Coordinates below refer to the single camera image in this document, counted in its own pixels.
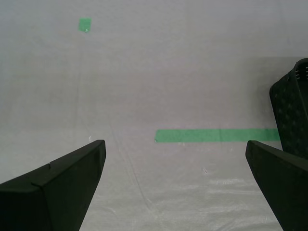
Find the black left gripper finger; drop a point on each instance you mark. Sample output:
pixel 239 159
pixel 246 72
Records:
pixel 48 199
pixel 284 187

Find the black perforated plastic basket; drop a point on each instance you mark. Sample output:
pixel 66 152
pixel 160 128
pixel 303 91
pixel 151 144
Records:
pixel 288 115

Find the long green tape strip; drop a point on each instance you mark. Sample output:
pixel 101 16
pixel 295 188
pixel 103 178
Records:
pixel 216 135

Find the small green tape mark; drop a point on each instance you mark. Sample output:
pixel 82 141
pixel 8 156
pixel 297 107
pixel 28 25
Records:
pixel 85 24

